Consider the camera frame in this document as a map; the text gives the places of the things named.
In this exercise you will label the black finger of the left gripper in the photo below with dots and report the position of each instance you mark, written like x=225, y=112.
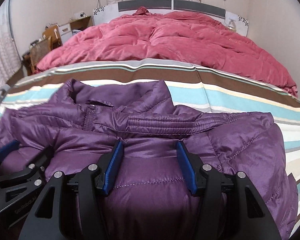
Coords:
x=19, y=190

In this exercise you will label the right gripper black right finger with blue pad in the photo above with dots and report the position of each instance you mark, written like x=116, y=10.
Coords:
x=230, y=207

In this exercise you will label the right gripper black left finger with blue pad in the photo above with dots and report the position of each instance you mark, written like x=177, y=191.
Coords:
x=73, y=206

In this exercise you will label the purple quilted down jacket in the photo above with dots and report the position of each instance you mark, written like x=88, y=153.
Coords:
x=150, y=199

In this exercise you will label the striped bed sheet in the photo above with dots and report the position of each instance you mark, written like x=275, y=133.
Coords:
x=200, y=88

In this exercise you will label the side patterned curtain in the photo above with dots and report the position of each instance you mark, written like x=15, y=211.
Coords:
x=10, y=61

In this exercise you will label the pink red comforter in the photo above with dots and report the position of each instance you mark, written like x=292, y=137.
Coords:
x=182, y=36

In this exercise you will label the white drawer cabinet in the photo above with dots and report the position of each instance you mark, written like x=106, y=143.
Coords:
x=65, y=32

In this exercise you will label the wooden bedside table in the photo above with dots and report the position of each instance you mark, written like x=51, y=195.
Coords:
x=81, y=23

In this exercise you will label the grey white headboard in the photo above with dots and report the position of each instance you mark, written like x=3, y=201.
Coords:
x=109, y=12

